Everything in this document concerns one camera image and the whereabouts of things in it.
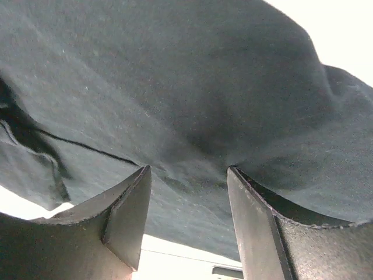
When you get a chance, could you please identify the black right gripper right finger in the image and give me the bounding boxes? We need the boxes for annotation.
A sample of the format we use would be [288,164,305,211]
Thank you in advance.
[227,166,372,279]

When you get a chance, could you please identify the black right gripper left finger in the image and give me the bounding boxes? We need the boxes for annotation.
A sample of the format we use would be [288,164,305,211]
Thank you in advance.
[1,166,152,280]

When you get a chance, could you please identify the black t shirt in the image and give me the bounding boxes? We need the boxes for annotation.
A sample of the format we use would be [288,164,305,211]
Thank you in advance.
[1,1,372,260]

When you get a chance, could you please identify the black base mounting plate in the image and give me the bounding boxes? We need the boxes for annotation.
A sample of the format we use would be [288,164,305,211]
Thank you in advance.
[212,266,244,280]

